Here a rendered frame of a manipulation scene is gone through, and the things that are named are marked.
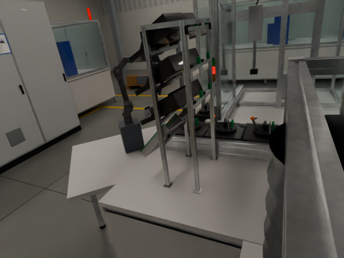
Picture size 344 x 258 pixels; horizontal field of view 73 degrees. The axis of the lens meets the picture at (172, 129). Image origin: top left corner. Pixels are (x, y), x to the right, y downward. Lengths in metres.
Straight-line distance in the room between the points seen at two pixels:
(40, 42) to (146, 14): 7.01
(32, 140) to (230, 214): 3.65
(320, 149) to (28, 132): 4.19
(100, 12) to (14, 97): 8.78
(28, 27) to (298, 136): 4.31
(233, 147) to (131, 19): 10.18
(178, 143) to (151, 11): 9.46
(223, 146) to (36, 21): 3.72
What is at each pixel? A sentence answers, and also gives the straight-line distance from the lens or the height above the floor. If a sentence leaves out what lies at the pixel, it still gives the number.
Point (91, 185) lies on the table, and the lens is 1.46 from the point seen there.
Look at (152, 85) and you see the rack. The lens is 1.05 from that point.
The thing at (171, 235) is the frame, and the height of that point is 0.76.
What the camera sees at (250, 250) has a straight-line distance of 1.00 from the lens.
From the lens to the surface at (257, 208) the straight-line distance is 1.16.
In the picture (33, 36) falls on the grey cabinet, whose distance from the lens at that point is 4.41.
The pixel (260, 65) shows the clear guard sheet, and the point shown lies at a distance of 2.80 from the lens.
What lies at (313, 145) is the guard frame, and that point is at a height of 1.55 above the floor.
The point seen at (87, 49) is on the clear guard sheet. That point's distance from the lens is 5.83.
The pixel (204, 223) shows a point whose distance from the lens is 1.08.
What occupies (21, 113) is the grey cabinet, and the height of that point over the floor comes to 0.71.
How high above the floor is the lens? 1.64
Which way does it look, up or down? 24 degrees down
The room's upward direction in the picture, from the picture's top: 7 degrees counter-clockwise
